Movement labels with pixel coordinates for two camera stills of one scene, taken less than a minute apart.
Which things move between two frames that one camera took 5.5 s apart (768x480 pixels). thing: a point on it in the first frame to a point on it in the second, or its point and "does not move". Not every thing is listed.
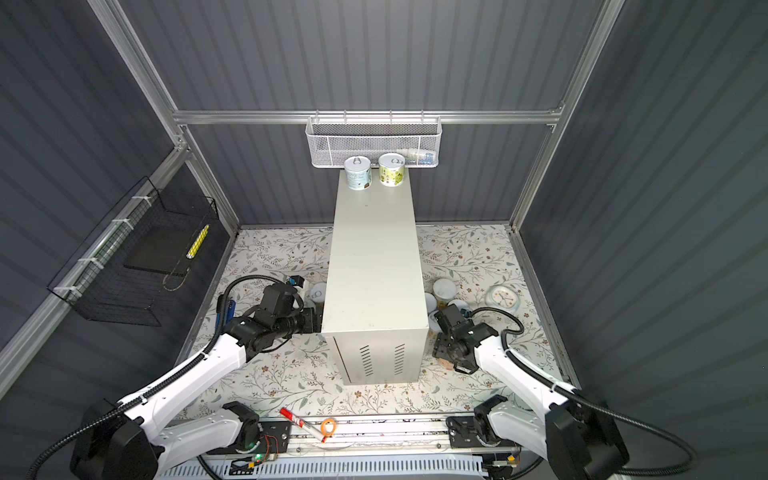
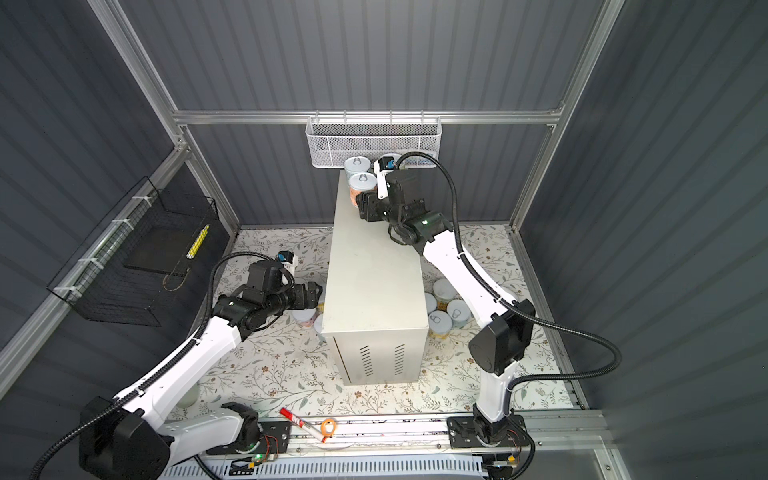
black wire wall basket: (138, 257) does not move
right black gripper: (439, 348) to (369, 206)
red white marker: (302, 423) does not move
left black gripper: (311, 326) to (312, 295)
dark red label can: (431, 303) does not move
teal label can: (359, 173) does not move
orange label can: (446, 363) to (359, 183)
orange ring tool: (323, 427) does not move
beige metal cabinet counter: (375, 305) does not move
